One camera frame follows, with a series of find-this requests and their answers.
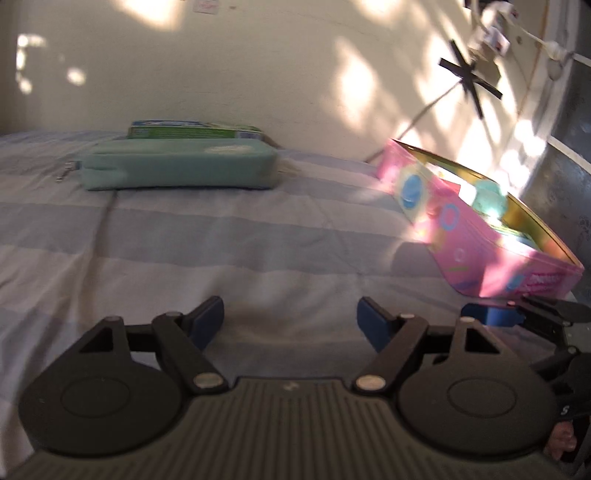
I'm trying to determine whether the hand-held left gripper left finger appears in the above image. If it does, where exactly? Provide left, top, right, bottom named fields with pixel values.
left=78, top=296, right=228, bottom=394

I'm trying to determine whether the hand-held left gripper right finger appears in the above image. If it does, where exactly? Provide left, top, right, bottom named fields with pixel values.
left=353, top=296, right=504, bottom=393

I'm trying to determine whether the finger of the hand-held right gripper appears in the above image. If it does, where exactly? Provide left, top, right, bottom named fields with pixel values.
left=462, top=295, right=591, bottom=344
left=530, top=345, right=583, bottom=385

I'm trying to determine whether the pink box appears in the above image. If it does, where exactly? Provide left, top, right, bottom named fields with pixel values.
left=376, top=138, right=585, bottom=299

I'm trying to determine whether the person's right hand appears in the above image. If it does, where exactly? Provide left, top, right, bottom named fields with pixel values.
left=549, top=422, right=579, bottom=460

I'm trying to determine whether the blue striped bedsheet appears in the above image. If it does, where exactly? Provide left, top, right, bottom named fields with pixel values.
left=0, top=129, right=578, bottom=464

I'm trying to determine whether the teal zip pouch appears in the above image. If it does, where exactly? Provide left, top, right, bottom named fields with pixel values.
left=56, top=138, right=283, bottom=191

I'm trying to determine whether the green toothpaste box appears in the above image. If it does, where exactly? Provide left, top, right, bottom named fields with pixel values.
left=128, top=120, right=265, bottom=142

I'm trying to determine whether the black tape cross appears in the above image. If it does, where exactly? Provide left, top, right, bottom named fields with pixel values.
left=438, top=39, right=504, bottom=119

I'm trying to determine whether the white power strip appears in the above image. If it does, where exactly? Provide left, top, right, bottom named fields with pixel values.
left=465, top=0, right=514, bottom=57

